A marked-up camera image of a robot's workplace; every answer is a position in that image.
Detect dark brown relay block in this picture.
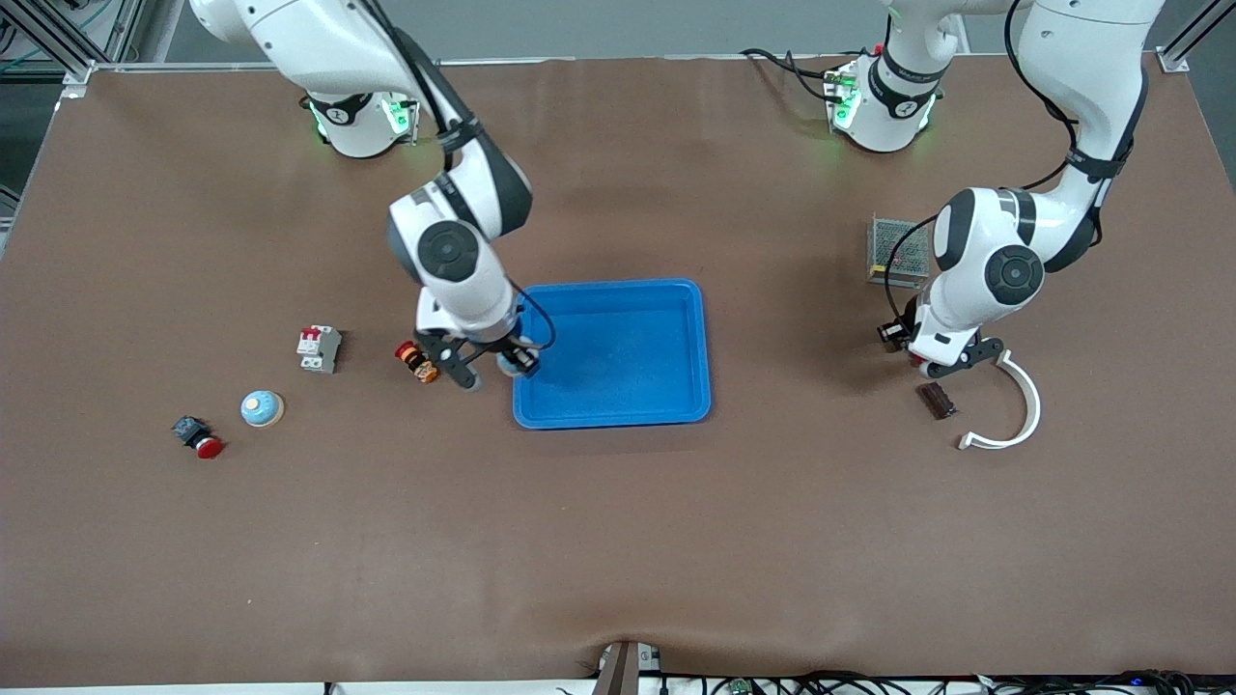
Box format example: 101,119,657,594
916,382,959,422

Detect blue plastic tray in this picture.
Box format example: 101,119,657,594
512,278,713,431

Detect metal mesh power supply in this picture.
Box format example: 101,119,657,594
866,214,936,289

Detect white red circuit breaker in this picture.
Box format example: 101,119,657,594
296,325,343,375

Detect brown table mat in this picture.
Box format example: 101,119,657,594
0,53,1236,688

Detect red push button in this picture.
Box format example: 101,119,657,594
172,415,225,459

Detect grey table clamp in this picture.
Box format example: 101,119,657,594
594,640,662,695

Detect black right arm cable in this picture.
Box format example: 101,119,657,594
362,0,557,353

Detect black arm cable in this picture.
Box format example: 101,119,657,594
362,0,557,353
884,0,1107,334

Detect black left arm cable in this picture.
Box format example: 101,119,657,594
884,0,1107,334

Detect red orange switch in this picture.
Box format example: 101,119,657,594
394,341,439,384

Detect white curved bracket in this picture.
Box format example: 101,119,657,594
957,349,1043,452

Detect black base cables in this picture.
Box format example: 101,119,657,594
739,46,841,105

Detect aluminium frame profile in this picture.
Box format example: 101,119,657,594
1156,0,1236,74
0,0,146,97

